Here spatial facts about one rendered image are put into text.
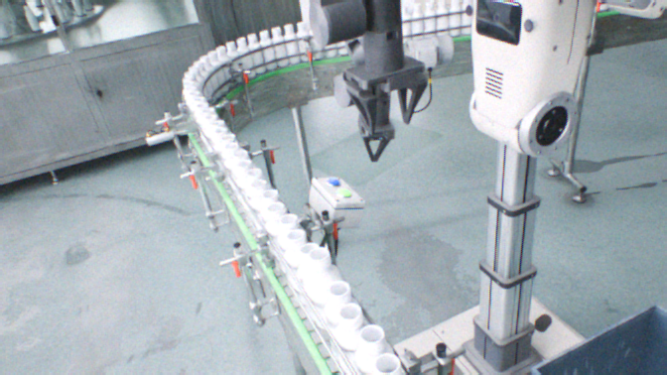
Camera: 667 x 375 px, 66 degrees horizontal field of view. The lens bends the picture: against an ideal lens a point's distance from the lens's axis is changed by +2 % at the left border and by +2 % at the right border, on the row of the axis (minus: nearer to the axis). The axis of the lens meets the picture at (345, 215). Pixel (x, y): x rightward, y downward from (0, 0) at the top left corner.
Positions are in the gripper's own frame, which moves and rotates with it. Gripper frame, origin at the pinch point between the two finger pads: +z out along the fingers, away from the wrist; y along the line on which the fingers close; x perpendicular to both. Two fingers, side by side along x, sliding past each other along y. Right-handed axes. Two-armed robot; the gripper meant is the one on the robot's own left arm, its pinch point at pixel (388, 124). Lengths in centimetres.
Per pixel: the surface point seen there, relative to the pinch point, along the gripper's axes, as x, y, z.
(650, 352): -23, 45, 57
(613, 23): 114, 185, 44
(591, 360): -22, 29, 52
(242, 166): 50, -16, 25
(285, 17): 522, 150, 101
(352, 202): 24.6, 2.3, 29.2
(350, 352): -13.7, -16.8, 29.9
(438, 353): -20.8, -5.1, 30.0
